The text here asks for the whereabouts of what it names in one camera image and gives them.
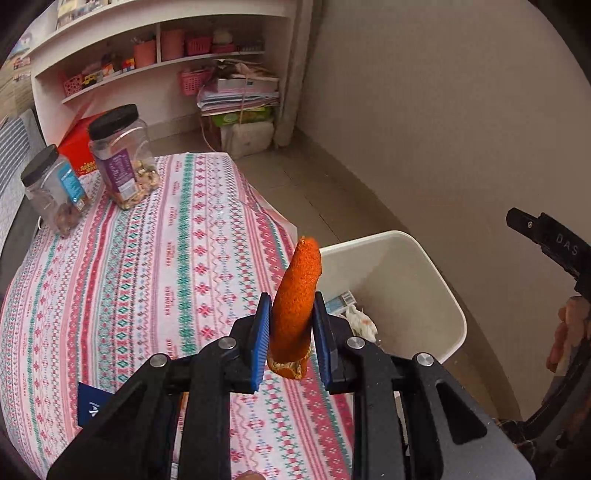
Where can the grey striped blanket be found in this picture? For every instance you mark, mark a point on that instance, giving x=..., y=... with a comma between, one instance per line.
x=14, y=147

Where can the orange peel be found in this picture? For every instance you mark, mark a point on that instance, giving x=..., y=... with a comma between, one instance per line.
x=295, y=300

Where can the white orange wrapper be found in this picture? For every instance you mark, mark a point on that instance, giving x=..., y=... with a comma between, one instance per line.
x=362, y=323

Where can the red cardboard box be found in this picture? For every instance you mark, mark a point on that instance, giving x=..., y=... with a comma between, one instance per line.
x=76, y=147

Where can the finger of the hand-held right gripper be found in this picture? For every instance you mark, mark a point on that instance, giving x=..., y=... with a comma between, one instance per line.
x=551, y=242

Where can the blue and white box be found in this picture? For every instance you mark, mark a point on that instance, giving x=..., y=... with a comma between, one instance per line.
x=339, y=302

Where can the white plastic bag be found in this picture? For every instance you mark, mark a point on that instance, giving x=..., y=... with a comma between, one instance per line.
x=247, y=138

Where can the person's right hand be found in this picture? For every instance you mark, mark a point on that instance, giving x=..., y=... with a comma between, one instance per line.
x=570, y=327

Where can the white plastic bin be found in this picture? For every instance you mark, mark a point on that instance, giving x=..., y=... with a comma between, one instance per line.
x=415, y=295

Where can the green cardboard box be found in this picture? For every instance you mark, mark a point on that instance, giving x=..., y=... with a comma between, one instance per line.
x=242, y=117

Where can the dark blue card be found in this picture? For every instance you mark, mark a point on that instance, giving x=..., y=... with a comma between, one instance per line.
x=90, y=404

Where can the clear jar purple label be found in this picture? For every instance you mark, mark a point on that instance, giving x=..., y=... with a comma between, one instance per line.
x=122, y=170

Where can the clear jar blue label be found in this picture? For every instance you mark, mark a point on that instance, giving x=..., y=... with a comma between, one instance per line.
x=55, y=194

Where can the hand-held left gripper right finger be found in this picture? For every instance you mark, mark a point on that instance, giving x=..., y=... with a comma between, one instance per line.
x=323, y=350

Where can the white bookshelf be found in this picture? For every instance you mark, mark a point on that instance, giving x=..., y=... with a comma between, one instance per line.
x=184, y=14

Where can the stack of papers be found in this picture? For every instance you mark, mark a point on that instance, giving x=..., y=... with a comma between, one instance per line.
x=240, y=90

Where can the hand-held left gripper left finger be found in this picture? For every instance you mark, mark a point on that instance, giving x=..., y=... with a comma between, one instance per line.
x=258, y=346

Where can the patterned red green tablecloth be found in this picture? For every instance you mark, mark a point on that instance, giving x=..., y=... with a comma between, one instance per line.
x=161, y=277

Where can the beige curtain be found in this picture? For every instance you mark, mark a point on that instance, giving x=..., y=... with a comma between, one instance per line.
x=300, y=69

